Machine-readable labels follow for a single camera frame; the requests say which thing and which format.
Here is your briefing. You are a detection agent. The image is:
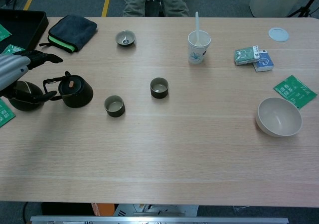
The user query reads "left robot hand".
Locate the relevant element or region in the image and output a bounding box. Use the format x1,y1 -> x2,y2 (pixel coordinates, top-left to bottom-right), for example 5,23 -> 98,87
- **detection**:
0,49 -> 63,103

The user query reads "black teapot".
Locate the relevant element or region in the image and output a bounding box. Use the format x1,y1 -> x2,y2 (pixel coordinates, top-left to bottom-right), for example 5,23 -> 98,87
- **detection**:
42,71 -> 94,109

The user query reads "white robot base unit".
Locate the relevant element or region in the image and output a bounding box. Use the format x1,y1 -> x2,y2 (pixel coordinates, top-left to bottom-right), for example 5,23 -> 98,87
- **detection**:
114,204 -> 199,217

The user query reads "dark teacup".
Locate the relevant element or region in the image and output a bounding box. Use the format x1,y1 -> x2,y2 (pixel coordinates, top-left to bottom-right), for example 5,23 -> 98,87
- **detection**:
103,95 -> 126,118
150,77 -> 169,100

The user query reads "small grey bowl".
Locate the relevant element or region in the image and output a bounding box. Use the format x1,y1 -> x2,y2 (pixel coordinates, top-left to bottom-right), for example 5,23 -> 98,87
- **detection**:
115,30 -> 137,48

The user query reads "white paper cup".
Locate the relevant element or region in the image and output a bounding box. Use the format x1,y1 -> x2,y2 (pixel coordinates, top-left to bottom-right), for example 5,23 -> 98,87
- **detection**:
187,30 -> 212,65

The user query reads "green tea packet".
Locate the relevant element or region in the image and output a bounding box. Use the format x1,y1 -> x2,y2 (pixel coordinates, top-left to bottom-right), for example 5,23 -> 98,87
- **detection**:
0,98 -> 16,128
0,24 -> 12,42
1,44 -> 25,55
273,75 -> 318,110

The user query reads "black tray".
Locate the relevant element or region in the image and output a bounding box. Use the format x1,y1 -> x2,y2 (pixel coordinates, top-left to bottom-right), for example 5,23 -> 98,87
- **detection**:
0,9 -> 49,53

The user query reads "dark grey folded towel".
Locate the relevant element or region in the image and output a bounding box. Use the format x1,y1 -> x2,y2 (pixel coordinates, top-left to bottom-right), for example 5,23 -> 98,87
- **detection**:
39,14 -> 98,53

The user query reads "person in khaki trousers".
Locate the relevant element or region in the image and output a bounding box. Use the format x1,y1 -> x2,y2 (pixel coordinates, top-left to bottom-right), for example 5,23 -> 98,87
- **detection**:
123,0 -> 190,17

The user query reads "orange panel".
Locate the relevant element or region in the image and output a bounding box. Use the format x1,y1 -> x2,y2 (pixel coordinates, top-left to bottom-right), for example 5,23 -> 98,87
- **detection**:
91,203 -> 115,217

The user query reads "white plastic spoon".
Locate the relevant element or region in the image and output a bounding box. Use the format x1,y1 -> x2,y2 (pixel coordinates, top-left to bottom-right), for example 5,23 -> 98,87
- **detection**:
194,11 -> 202,47

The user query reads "green tissue pack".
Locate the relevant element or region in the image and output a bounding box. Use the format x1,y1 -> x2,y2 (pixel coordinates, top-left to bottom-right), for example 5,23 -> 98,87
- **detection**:
234,45 -> 261,66

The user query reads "blue and white box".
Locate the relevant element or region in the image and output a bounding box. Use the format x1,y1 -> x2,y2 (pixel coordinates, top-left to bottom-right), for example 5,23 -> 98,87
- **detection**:
252,49 -> 274,73

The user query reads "white storage bin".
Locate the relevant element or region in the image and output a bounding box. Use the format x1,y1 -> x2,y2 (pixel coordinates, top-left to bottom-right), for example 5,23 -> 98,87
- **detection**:
249,0 -> 304,17

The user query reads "beige bowl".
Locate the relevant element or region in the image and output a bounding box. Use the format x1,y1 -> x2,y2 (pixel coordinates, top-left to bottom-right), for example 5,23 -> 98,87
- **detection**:
255,97 -> 303,137

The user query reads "black tripod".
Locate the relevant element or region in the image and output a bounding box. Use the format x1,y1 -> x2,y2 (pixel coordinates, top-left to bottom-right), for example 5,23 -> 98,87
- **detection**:
286,0 -> 319,18

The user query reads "dark pitcher with handle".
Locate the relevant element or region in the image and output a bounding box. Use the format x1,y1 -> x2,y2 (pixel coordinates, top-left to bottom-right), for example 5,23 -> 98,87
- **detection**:
4,80 -> 45,112

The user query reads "aluminium rail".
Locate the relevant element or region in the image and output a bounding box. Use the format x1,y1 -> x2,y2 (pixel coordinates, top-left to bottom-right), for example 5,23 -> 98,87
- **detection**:
30,216 -> 289,224

